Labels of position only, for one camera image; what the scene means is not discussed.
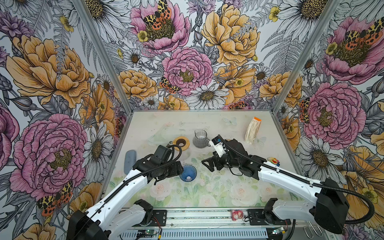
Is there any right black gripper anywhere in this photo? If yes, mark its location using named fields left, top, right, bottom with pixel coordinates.
left=201, top=150, right=241, bottom=172

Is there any blue glass dripper cone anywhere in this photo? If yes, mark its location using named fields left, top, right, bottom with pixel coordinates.
left=180, top=165, right=198, bottom=183

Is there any coffee filter pack orange top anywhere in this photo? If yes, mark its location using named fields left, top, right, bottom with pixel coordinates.
left=245, top=117, right=262, bottom=145

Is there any wooden dripper ring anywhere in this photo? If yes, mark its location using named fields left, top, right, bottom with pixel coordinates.
left=172, top=136, right=191, bottom=151

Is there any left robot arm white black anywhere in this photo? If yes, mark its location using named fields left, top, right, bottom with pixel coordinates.
left=67, top=145, right=184, bottom=240

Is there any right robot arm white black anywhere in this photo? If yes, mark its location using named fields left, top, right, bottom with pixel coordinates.
left=202, top=136, right=350, bottom=234

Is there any grey blue oval pad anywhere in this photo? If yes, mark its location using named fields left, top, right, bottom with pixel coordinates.
left=124, top=150, right=137, bottom=175

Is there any grey ribbed glass pitcher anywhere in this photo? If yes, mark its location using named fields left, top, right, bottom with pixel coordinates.
left=193, top=130, right=210, bottom=149

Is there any colourful small toy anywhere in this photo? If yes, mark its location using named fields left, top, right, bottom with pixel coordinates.
left=267, top=157, right=280, bottom=167

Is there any green circuit board left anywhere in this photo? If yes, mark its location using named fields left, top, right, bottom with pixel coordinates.
left=136, top=230, right=159, bottom=240

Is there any green circuit board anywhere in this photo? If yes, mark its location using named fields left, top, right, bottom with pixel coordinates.
left=271, top=227, right=286, bottom=235
left=136, top=230, right=159, bottom=240

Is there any green circuit board right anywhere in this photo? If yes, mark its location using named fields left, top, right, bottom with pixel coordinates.
left=271, top=227, right=286, bottom=235

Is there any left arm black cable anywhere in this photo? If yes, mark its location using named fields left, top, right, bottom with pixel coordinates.
left=70, top=144, right=183, bottom=235

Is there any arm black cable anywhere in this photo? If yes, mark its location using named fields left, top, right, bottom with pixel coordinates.
left=217, top=134, right=376, bottom=225
left=70, top=144, right=183, bottom=235

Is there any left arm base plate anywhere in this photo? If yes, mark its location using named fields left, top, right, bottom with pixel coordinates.
left=149, top=209, right=168, bottom=227

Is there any pink toy on rail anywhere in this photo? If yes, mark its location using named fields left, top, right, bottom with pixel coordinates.
left=231, top=210, right=245, bottom=221

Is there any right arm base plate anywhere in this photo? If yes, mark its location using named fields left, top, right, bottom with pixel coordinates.
left=247, top=209, right=292, bottom=226

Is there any aluminium front rail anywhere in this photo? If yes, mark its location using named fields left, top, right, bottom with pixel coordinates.
left=110, top=208, right=343, bottom=240

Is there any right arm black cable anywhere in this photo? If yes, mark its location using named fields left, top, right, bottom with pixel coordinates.
left=217, top=134, right=376, bottom=225

